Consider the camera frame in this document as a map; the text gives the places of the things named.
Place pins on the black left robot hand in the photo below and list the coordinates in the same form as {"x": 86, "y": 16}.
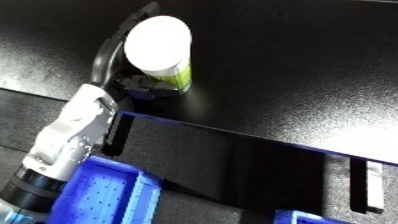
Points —
{"x": 106, "y": 56}

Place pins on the pale left robot arm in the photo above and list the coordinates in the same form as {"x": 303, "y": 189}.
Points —
{"x": 65, "y": 140}

